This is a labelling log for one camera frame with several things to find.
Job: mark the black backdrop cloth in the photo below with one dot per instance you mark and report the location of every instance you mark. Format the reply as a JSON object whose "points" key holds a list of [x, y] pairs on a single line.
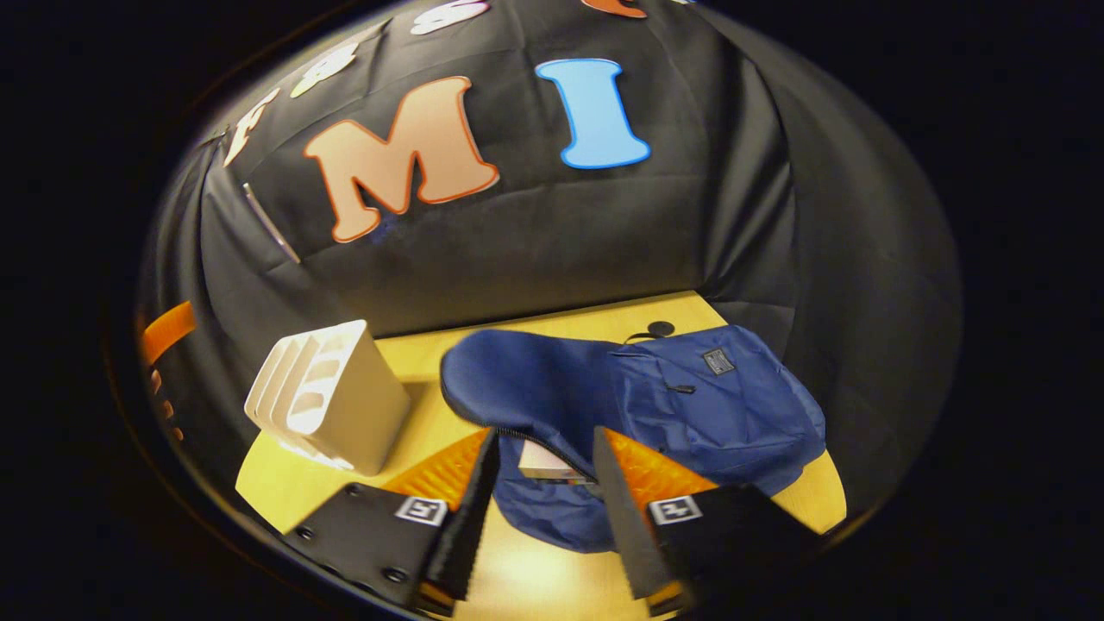
{"points": [[561, 250]]}

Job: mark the pink cover book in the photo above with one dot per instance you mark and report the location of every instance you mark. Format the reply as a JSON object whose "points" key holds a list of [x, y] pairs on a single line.
{"points": [[543, 461]]}

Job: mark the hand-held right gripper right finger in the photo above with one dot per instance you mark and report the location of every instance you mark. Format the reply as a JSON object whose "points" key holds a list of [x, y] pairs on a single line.
{"points": [[625, 526]]}

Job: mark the black round desk grommet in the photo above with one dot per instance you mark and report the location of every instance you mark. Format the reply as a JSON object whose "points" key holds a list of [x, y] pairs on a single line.
{"points": [[661, 328]]}

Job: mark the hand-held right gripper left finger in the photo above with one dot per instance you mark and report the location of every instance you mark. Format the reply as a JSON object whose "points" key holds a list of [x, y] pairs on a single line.
{"points": [[470, 526]]}

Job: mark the white plastic bookshelf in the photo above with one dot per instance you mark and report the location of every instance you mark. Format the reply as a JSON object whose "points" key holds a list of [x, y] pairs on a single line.
{"points": [[362, 414]]}

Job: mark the blue schoolbag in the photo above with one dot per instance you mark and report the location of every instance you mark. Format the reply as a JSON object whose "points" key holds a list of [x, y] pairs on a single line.
{"points": [[690, 405]]}

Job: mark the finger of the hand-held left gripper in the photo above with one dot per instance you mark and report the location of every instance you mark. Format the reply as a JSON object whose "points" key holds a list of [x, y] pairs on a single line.
{"points": [[168, 332]]}

